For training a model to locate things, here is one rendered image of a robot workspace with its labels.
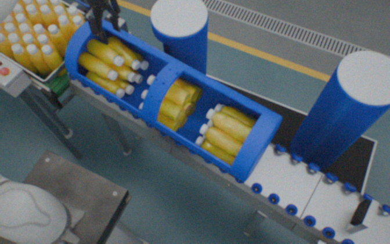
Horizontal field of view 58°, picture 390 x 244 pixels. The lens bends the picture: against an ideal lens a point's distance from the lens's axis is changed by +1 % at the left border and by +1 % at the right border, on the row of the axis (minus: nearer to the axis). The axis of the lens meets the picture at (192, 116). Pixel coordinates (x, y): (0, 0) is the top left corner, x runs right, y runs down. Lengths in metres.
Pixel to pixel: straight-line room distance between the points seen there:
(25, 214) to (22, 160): 1.69
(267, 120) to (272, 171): 0.32
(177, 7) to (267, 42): 1.38
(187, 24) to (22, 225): 1.11
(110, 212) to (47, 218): 0.25
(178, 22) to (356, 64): 0.83
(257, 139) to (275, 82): 1.64
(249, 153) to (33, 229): 0.70
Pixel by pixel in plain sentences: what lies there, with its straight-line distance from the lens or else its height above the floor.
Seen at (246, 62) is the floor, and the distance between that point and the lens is 2.89.
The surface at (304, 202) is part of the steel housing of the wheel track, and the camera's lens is 1.50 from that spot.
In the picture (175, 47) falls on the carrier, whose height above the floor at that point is 0.96.
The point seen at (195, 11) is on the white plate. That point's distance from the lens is 1.78.
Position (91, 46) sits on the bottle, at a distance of 1.58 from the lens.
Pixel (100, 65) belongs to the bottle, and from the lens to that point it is 1.52.
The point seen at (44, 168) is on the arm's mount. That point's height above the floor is 1.10.
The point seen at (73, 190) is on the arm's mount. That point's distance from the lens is 1.35.
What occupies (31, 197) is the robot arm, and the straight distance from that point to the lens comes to 1.10.
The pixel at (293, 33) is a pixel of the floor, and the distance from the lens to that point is 3.13.
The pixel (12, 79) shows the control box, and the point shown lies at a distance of 1.66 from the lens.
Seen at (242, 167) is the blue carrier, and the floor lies 1.16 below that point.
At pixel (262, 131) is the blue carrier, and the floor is 1.23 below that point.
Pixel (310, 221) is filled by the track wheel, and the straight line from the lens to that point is 1.44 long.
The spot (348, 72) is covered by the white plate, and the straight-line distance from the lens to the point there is 1.69.
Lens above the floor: 2.33
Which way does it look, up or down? 63 degrees down
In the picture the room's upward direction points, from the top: 2 degrees counter-clockwise
